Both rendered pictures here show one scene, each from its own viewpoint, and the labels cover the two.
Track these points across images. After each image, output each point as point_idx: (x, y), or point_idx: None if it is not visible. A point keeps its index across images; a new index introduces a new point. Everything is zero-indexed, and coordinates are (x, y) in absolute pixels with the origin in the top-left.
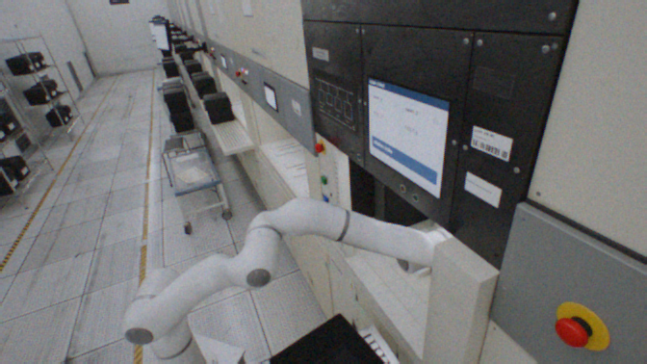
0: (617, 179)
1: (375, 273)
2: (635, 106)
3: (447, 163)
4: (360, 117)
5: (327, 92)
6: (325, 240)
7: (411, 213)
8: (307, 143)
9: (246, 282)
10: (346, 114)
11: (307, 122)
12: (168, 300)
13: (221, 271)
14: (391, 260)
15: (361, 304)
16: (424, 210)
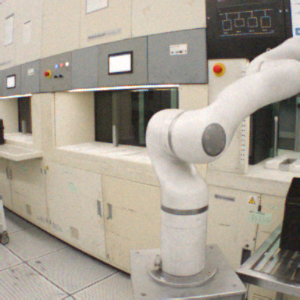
0: None
1: (275, 176)
2: None
3: None
4: (281, 20)
5: (237, 19)
6: (205, 178)
7: (263, 148)
8: (193, 76)
9: (299, 76)
10: (262, 25)
11: (198, 55)
12: (229, 105)
13: (269, 76)
14: (275, 171)
15: (267, 210)
16: None
